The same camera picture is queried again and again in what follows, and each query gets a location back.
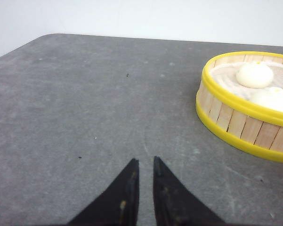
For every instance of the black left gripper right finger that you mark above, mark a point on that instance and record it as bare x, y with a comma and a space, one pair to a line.
174, 205

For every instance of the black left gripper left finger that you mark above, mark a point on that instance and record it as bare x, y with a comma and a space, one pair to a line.
117, 205

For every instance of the bamboo steamer drawer yellow rims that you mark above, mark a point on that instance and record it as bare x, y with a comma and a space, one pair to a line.
249, 127

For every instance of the white steamed bun yellow dot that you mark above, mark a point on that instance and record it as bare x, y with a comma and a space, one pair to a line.
271, 97

